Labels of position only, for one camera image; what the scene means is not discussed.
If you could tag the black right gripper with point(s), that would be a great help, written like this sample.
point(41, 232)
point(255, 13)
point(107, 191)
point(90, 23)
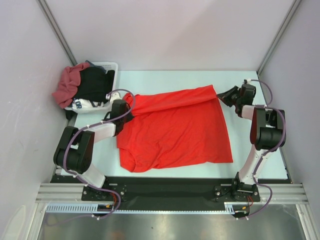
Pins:
point(225, 97)

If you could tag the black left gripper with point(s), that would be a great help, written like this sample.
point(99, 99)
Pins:
point(130, 116)

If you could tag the red tank top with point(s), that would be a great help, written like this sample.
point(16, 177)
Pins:
point(174, 129)

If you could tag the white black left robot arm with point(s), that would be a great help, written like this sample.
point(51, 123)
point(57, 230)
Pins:
point(74, 151)

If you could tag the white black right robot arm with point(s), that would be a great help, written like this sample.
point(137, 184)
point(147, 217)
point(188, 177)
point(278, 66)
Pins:
point(267, 134)

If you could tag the black garment in basket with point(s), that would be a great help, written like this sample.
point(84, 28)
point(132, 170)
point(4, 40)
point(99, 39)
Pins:
point(95, 85)

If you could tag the white garment blue letters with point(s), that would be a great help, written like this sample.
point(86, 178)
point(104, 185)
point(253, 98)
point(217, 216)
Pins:
point(83, 104)

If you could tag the white plastic laundry basket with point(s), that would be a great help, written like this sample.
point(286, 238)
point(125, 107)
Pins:
point(105, 85)

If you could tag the pink crumpled garment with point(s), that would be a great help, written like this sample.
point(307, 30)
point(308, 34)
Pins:
point(68, 84)

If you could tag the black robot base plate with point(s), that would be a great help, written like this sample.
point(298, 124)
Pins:
point(171, 194)

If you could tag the white slotted cable duct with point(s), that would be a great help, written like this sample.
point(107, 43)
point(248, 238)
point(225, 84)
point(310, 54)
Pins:
point(95, 208)

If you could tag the right aluminium corner post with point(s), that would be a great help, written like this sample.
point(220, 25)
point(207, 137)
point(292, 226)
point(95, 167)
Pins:
point(279, 35)

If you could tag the aluminium corner post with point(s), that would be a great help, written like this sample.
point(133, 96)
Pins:
point(279, 35)
point(49, 16)

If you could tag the left aluminium corner post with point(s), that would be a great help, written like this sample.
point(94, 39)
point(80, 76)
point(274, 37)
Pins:
point(49, 16)

